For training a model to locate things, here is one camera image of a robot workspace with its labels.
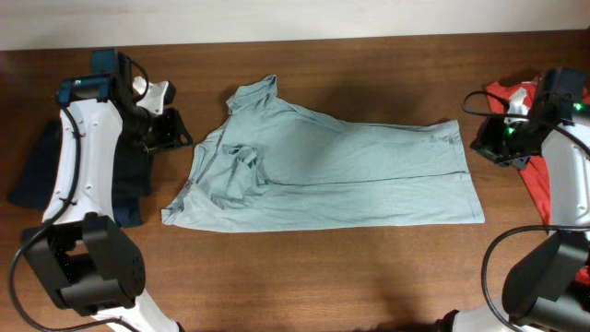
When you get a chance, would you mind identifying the light blue t-shirt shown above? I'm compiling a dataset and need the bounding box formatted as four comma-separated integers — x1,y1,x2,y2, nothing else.
161,75,485,233

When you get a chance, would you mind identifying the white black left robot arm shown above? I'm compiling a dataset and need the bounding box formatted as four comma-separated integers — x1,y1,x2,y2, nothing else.
15,49,193,331

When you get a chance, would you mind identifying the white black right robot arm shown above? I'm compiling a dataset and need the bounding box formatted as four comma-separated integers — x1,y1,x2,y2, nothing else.
431,67,589,332

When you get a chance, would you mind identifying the red garment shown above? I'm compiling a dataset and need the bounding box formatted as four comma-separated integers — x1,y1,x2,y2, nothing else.
485,76,589,286

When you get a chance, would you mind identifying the dark navy folded garment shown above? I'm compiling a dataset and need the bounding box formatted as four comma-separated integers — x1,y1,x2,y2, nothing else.
7,120,154,228

